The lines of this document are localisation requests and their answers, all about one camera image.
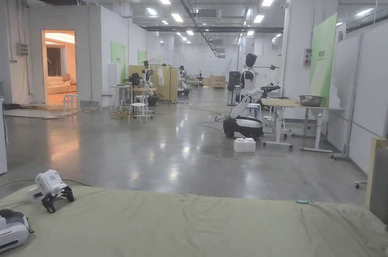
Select distant white robot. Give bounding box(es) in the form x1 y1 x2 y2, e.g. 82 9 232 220
177 65 191 98

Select white folding table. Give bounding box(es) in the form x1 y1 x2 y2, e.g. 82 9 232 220
110 84 131 111

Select white robot at wooden table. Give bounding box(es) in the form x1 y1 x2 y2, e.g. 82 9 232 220
128 60 160 107

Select bed with pale green sheet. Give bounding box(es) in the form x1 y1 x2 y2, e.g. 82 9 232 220
0 185 388 257

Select white-legged table with basin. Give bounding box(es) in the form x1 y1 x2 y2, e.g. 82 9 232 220
260 95 345 153

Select black stand fan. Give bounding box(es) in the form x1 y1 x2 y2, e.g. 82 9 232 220
227 70 242 107

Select grey padded headboard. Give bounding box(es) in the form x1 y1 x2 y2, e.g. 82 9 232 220
365 137 388 225

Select clothes rack with white shirt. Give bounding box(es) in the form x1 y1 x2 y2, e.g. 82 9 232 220
150 64 179 105

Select black-topped stool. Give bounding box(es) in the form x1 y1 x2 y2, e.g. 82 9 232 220
100 95 114 111

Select white foam block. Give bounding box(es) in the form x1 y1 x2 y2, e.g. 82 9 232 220
233 137 257 153

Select spare hand-held gripper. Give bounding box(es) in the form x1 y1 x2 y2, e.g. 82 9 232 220
25 169 75 214

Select cream sofa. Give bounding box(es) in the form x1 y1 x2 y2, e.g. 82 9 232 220
47 76 77 95

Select green and white banner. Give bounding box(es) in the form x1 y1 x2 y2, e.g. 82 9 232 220
309 12 338 108

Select white round stool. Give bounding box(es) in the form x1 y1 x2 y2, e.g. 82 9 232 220
63 94 81 114
128 103 155 124

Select wooden carton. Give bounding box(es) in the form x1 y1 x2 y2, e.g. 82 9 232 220
208 75 227 89

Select white humanoid robot, wheeled base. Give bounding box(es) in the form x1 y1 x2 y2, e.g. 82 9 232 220
223 53 282 139

